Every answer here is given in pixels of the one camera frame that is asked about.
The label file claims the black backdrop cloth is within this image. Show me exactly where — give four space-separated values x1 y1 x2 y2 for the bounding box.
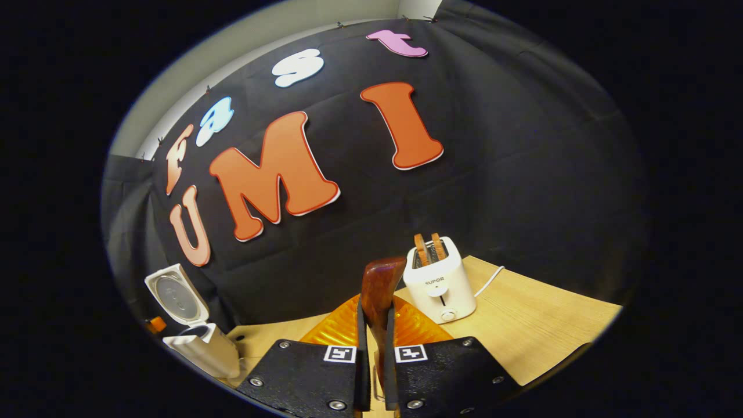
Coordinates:
102 0 651 326

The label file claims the white rice cooker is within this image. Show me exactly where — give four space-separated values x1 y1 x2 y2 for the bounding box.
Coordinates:
144 264 241 379

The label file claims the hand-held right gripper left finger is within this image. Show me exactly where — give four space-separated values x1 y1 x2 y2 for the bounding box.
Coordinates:
237 293 372 416

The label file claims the brown wooden spoon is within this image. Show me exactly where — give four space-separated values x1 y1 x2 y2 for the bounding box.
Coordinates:
361 257 408 390

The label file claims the white toaster cable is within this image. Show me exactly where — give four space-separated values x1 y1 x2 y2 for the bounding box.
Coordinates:
474 265 506 298

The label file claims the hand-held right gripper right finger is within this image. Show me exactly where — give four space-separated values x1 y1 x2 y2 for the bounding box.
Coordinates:
383 296 523 417

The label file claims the white toaster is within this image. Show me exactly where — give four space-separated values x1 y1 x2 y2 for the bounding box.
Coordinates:
403 235 478 325

